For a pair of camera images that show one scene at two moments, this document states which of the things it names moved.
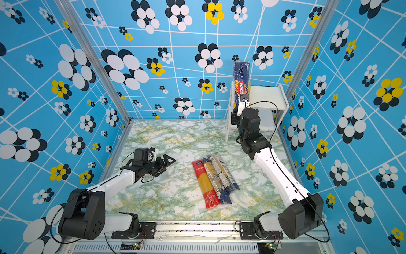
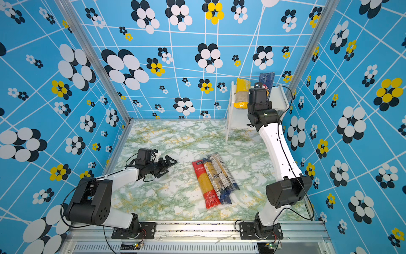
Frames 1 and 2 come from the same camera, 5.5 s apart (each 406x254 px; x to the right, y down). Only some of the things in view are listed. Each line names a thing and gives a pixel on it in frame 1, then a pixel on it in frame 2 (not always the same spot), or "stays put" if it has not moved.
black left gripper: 161,166 stays put
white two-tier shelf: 269,99 stays put
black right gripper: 236,118 -> 269,105
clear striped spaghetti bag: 223,172 stays put
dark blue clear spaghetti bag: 223,196 stays put
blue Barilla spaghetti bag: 241,70 -> 267,79
